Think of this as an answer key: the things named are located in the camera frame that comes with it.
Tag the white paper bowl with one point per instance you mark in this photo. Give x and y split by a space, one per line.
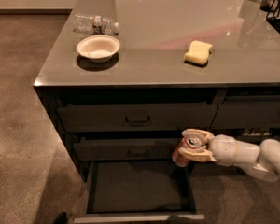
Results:
98 48

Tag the top right drawer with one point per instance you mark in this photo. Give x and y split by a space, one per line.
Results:
248 112

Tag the top left drawer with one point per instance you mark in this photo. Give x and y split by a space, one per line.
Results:
136 117

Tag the middle right drawer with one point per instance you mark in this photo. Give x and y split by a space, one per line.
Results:
257 138

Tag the bottom right drawer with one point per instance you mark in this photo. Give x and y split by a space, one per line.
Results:
210 169

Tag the dark grey drawer cabinet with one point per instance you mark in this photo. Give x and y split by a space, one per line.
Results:
149 67

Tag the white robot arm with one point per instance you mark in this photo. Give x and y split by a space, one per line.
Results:
260 161

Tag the black object bottom edge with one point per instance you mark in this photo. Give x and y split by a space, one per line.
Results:
61 218

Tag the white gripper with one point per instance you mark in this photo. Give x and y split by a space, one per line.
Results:
223 149

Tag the open bottom left drawer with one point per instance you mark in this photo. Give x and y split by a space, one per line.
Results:
139 192

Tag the clear plastic water bottle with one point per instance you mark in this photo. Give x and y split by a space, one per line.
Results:
95 25

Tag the middle left drawer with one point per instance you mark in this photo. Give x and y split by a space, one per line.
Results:
126 149

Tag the red coke can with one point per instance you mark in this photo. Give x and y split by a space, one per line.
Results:
190 143

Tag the yellow sponge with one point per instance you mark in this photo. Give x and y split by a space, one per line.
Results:
198 52

